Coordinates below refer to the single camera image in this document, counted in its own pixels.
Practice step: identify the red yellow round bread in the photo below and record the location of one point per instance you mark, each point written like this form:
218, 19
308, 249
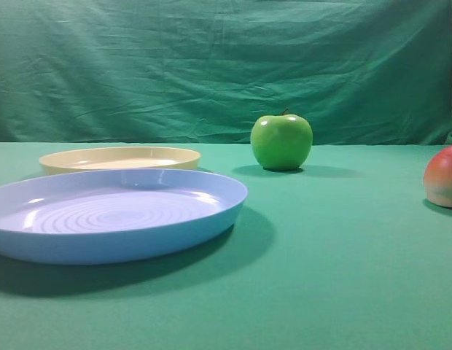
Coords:
438, 178

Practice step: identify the green apple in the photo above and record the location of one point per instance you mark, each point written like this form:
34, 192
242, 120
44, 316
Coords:
281, 142

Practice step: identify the blue plastic plate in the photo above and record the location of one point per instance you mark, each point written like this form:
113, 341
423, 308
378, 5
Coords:
115, 216

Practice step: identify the green table cloth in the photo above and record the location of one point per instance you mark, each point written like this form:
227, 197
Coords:
345, 254

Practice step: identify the yellow plastic plate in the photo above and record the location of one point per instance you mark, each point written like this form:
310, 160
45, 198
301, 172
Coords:
109, 158

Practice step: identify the green backdrop cloth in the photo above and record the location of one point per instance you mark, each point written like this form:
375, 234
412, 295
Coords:
361, 72

